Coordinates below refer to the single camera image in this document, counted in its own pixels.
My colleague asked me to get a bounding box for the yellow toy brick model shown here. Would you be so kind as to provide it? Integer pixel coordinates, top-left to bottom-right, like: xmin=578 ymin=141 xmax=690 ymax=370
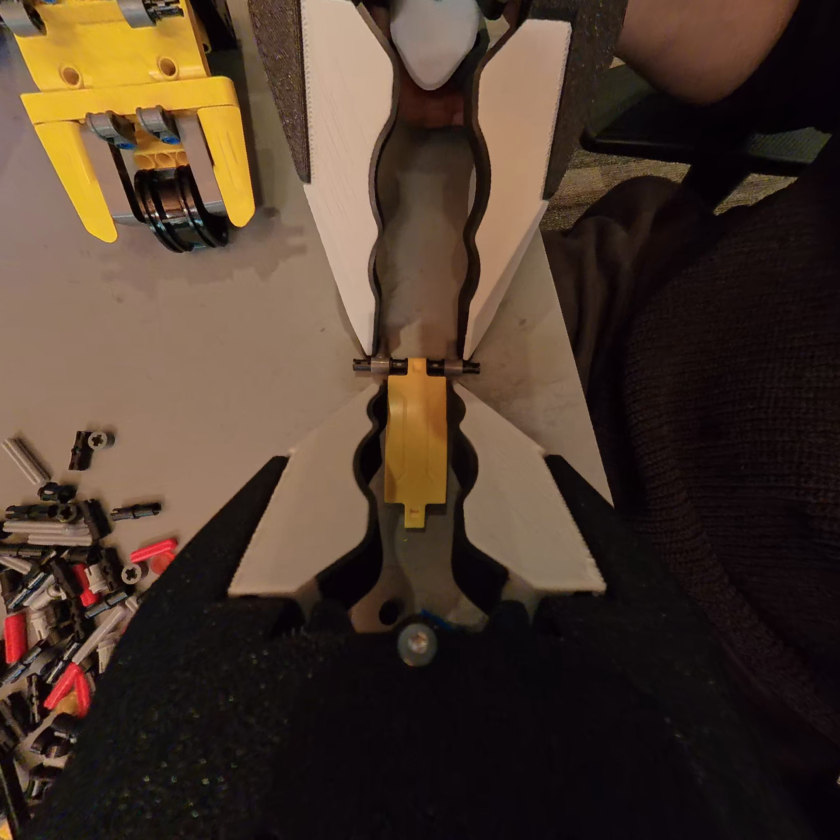
xmin=0 ymin=0 xmax=257 ymax=253

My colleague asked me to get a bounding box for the person's right forearm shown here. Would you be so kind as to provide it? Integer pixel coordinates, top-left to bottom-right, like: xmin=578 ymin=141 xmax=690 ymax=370
xmin=616 ymin=0 xmax=803 ymax=106

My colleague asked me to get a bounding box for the grey axle pin piece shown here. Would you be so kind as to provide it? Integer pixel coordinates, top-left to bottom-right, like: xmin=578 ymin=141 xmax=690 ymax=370
xmin=352 ymin=357 xmax=481 ymax=378

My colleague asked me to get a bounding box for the yellow curved panel piece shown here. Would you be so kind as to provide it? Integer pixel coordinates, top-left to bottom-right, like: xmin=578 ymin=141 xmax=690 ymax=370
xmin=384 ymin=357 xmax=452 ymax=530

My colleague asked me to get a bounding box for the black pin with grey bush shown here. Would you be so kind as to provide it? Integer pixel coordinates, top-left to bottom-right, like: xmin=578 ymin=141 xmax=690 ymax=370
xmin=69 ymin=430 xmax=117 ymax=471

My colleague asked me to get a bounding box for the black office chair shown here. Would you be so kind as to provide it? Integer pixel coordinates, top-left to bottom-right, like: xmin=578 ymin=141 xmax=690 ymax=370
xmin=581 ymin=92 xmax=831 ymax=211

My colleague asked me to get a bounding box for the pile of toy brick pieces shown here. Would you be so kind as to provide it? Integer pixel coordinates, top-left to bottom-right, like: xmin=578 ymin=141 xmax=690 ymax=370
xmin=0 ymin=430 xmax=179 ymax=834

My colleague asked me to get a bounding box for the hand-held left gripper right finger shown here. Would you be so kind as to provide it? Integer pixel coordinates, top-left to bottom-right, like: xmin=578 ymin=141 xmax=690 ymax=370
xmin=451 ymin=382 xmax=606 ymax=608

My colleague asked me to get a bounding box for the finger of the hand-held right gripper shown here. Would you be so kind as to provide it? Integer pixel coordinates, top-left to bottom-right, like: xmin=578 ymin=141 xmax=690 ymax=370
xmin=303 ymin=0 xmax=400 ymax=358
xmin=458 ymin=20 xmax=572 ymax=361

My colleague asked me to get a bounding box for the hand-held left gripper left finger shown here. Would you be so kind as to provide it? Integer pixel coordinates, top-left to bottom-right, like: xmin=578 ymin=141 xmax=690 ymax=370
xmin=228 ymin=382 xmax=385 ymax=608

